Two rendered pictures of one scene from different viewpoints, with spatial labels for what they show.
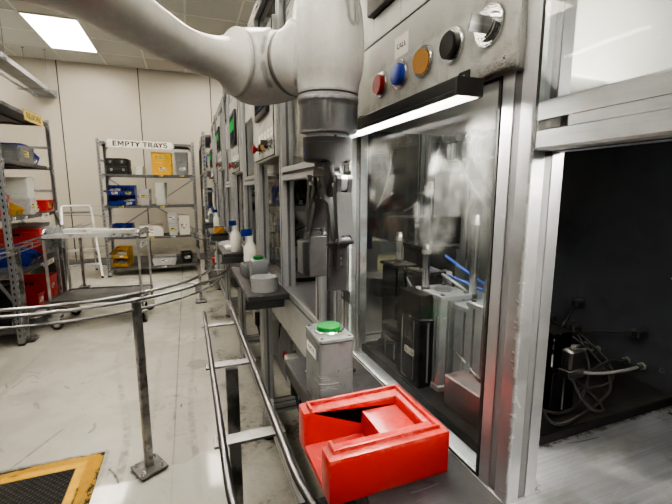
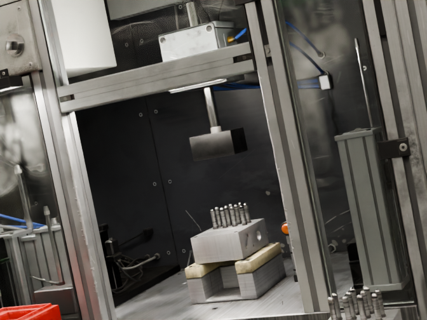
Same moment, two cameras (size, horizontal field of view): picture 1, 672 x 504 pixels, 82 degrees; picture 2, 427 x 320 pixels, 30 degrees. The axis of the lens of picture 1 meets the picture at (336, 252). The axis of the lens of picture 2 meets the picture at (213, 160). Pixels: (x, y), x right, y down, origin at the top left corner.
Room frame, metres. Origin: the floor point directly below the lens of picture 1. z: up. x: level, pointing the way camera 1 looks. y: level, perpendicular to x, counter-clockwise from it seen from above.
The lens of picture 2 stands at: (-0.78, 0.58, 1.23)
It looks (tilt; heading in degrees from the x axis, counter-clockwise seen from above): 3 degrees down; 317
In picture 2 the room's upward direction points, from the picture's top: 11 degrees counter-clockwise
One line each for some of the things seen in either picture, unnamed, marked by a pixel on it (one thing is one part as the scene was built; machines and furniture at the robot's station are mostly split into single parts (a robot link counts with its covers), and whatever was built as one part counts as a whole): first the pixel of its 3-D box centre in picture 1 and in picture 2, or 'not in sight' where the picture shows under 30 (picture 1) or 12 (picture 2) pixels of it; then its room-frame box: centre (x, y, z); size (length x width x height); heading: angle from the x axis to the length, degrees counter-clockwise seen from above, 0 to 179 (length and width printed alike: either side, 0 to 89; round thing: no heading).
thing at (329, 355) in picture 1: (333, 361); not in sight; (0.61, 0.00, 0.97); 0.08 x 0.08 x 0.12; 21
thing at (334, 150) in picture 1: (327, 167); not in sight; (0.61, 0.01, 1.29); 0.08 x 0.07 x 0.09; 22
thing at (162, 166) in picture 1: (152, 208); not in sight; (6.09, 2.86, 1.00); 1.30 x 0.51 x 2.00; 111
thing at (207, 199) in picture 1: (221, 209); not in sight; (5.72, 1.68, 1.00); 1.30 x 0.51 x 2.00; 21
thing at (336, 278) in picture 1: (336, 267); not in sight; (0.58, 0.00, 1.14); 0.03 x 0.01 x 0.07; 112
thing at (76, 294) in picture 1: (103, 272); not in sight; (3.73, 2.29, 0.47); 0.84 x 0.53 x 0.94; 105
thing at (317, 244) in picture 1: (317, 256); not in sight; (0.66, 0.03, 1.14); 0.03 x 0.01 x 0.07; 112
